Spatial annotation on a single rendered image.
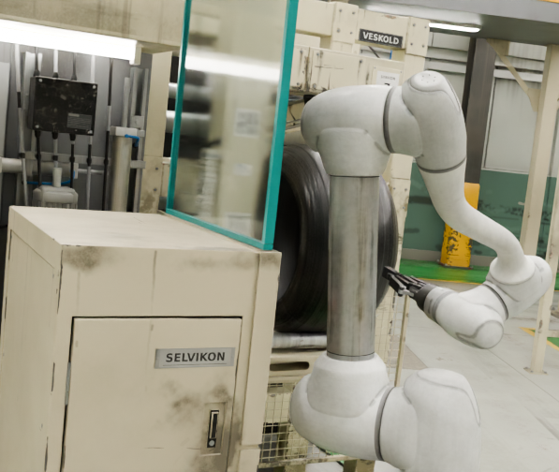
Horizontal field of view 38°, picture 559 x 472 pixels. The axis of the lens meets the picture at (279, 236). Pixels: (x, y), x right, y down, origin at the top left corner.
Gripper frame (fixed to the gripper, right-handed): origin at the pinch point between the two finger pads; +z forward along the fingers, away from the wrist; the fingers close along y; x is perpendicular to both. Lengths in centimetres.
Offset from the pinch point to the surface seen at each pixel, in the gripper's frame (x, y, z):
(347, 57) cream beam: -53, -13, 66
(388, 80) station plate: -48, -29, 65
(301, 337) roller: 26.5, 12.1, 20.6
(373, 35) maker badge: -63, -41, 98
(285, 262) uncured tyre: 17, -1, 63
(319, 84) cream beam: -43, -3, 64
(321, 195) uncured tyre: -16.3, 14.5, 19.7
